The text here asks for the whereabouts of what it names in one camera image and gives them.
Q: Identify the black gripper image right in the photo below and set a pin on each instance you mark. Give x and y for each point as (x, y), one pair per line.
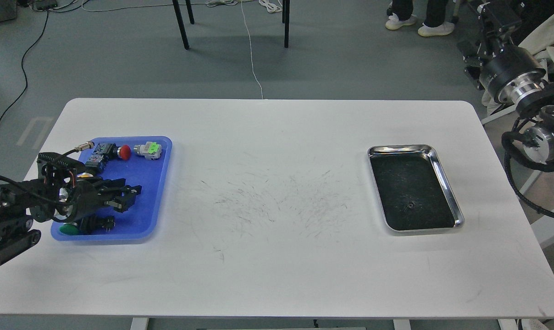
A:
(509, 76)

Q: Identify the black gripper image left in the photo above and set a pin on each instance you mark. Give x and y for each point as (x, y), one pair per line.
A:
(69, 198)

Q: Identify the blue plastic tray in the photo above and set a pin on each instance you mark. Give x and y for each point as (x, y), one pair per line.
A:
(140, 219)

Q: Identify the silver metal tray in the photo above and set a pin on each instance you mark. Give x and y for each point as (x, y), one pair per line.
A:
(404, 173)

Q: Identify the white shoe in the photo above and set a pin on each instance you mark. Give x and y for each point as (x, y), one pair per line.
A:
(443, 29)
(395, 23)

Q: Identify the beige cloth on chair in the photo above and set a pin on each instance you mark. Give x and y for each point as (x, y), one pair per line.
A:
(537, 29)

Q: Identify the black chair leg left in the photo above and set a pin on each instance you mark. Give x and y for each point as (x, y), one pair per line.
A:
(179, 19)

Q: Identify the black chair leg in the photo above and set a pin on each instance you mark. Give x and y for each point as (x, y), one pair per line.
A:
(286, 21)
(179, 19)

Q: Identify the black chair leg right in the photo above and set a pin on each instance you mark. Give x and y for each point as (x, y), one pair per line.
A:
(286, 21)

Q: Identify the green push button switch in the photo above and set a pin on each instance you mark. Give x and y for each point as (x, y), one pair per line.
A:
(88, 225)

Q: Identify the yellow push button switch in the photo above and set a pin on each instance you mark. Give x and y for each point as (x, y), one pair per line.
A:
(94, 166)

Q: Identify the red push button switch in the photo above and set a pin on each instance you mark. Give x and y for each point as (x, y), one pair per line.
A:
(110, 151)

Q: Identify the grey green switch block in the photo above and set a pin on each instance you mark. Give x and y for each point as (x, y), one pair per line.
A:
(150, 150)

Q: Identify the white chair frame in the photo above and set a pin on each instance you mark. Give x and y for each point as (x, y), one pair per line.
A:
(496, 110)

